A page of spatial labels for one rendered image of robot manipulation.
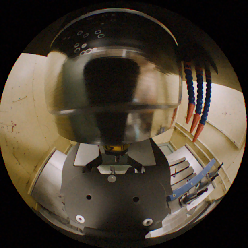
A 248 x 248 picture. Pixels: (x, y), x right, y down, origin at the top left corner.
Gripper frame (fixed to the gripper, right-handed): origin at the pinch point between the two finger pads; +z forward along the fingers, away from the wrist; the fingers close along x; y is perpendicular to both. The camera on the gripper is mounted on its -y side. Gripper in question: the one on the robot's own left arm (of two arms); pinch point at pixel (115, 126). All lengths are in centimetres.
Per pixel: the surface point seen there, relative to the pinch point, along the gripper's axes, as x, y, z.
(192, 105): 14.3, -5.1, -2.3
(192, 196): 22.4, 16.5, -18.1
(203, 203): 94, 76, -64
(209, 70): 17.9, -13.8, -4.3
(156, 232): 25, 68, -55
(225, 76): 23.8, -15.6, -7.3
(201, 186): 32.7, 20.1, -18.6
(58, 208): -67, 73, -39
